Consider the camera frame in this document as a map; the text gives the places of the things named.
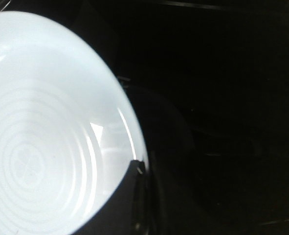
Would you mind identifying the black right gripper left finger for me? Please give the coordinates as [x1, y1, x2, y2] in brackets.
[83, 160, 147, 235]

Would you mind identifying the light blue plate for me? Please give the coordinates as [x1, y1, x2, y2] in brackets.
[0, 11, 148, 235]

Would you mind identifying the black glass cooktop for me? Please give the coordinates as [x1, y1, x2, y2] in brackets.
[0, 0, 289, 235]

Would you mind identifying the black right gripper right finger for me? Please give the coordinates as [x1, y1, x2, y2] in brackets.
[149, 151, 198, 235]

